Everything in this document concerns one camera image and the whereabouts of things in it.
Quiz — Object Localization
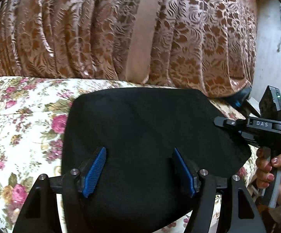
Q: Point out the floral bed sheet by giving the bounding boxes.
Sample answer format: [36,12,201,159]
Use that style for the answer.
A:
[0,76,260,233]

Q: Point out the black pants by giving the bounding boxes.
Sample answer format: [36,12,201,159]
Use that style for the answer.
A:
[61,88,251,232]

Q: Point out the brown floral curtain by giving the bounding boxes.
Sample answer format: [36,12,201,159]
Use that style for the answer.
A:
[0,0,257,98]

